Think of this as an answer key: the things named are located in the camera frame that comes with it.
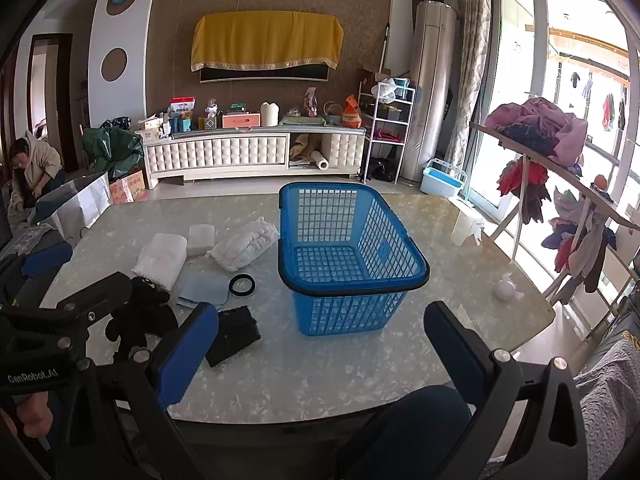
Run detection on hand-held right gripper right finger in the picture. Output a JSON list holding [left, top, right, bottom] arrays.
[[422, 301, 588, 480]]

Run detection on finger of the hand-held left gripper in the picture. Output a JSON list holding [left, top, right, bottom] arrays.
[[0, 271, 133, 341], [0, 241, 74, 306]]

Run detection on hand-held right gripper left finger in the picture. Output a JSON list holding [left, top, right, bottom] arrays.
[[65, 301, 221, 480]]

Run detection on black plush toy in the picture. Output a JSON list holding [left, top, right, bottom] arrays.
[[105, 276, 179, 356]]

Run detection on black cloth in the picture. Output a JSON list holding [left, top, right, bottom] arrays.
[[205, 305, 262, 368]]

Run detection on white towel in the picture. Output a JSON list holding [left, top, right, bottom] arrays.
[[131, 232, 189, 292]]

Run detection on light blue cloth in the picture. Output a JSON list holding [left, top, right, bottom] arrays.
[[176, 272, 233, 311]]

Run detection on white sponge block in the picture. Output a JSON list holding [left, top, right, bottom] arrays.
[[187, 223, 216, 257]]

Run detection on white fluffy cloth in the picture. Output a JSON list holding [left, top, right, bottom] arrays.
[[207, 216, 280, 273]]

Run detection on blue plastic lattice basket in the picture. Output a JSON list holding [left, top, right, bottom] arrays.
[[278, 181, 431, 337]]

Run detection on person's left hand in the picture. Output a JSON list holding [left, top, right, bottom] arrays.
[[0, 391, 53, 442]]

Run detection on grey patterned cloth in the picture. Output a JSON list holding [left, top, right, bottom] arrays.
[[0, 224, 58, 261]]

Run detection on white paper bag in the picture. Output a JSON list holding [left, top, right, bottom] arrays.
[[27, 171, 112, 248]]

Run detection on person's blue trouser leg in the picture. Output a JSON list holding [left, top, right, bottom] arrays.
[[340, 385, 473, 480]]

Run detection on red cardboard box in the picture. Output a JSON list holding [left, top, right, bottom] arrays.
[[107, 169, 147, 205]]

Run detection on green bag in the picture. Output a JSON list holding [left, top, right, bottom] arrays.
[[81, 125, 146, 180]]

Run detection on dark wooden door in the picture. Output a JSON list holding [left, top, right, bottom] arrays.
[[25, 33, 80, 173]]

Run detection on mixed hanging clothes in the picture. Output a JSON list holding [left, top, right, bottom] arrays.
[[540, 185, 618, 306]]

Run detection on grey quilted sofa cover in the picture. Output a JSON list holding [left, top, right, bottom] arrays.
[[572, 335, 640, 480]]

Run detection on blue and white plastic box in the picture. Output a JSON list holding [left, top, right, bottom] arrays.
[[420, 157, 468, 197]]

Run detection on grey printed cushion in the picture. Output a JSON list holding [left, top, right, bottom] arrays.
[[595, 290, 640, 376]]

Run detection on red hanging clothes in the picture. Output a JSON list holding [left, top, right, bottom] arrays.
[[496, 155, 551, 225]]

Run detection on white padded television cabinet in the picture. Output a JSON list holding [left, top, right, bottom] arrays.
[[142, 127, 367, 190]]

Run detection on red and white snack bag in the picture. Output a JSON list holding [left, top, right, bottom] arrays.
[[170, 97, 197, 121]]

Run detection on wooden drying rack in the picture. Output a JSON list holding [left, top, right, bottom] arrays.
[[469, 120, 640, 306]]

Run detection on pink box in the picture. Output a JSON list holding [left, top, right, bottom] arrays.
[[222, 112, 262, 129]]

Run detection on white metal shelf rack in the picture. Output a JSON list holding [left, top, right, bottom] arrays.
[[359, 80, 417, 185]]

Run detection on pink clothes pile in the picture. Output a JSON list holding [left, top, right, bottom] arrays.
[[485, 97, 590, 168]]

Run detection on orange bag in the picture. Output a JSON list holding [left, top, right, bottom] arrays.
[[342, 94, 363, 128]]

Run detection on standing air conditioner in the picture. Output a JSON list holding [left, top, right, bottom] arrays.
[[400, 1, 460, 183]]

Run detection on white plastic bag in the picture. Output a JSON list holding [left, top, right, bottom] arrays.
[[371, 80, 401, 103]]

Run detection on patterned curtain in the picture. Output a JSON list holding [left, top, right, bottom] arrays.
[[444, 0, 493, 173]]

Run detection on yellow cloth cover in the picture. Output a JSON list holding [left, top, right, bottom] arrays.
[[190, 11, 345, 72]]

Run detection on black ring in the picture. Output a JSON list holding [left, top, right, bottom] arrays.
[[228, 273, 257, 298]]

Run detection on wall television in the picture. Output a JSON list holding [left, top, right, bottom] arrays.
[[199, 62, 331, 84]]

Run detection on white mop handle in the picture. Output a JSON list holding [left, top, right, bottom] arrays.
[[377, 22, 392, 73]]

